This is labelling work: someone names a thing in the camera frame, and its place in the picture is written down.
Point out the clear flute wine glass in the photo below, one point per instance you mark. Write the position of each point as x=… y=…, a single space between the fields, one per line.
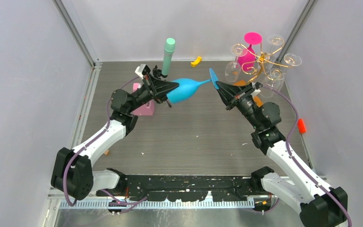
x=289 y=62

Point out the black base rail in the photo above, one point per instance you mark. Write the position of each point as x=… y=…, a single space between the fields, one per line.
x=188 y=188

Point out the clear ribbed wine glass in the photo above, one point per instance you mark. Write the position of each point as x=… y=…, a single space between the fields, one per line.
x=273 y=79

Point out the blue wine glass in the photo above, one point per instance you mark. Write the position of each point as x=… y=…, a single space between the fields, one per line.
x=188 y=87

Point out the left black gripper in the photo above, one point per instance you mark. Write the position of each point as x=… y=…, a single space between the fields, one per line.
x=159 y=94

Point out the clear tall wine glass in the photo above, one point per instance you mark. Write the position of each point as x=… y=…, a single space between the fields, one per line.
x=276 y=43

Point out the pink phone stand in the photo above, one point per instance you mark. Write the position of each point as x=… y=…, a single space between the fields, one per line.
x=147 y=109

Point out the red object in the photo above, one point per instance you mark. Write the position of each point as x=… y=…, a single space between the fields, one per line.
x=301 y=126

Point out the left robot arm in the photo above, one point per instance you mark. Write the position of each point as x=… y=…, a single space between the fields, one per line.
x=73 y=172

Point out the gold wine glass rack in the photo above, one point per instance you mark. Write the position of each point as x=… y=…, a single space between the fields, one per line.
x=261 y=66

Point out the pink wine glass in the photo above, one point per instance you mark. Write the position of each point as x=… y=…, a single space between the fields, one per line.
x=246 y=61

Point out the green microphone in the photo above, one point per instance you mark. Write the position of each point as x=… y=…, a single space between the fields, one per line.
x=169 y=48

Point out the orange wooden rack base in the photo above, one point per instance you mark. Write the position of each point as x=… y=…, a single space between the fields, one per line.
x=256 y=99

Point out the yellow banana toy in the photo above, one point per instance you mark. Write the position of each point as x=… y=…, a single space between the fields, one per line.
x=196 y=62

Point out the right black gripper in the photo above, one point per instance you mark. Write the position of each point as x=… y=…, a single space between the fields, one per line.
x=228 y=93

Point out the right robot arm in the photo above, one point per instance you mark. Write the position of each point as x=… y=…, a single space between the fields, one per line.
x=316 y=201

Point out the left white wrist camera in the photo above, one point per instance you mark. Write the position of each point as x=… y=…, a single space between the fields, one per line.
x=143 y=72

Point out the black tripod stand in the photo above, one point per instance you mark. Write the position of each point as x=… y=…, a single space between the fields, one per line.
x=157 y=73

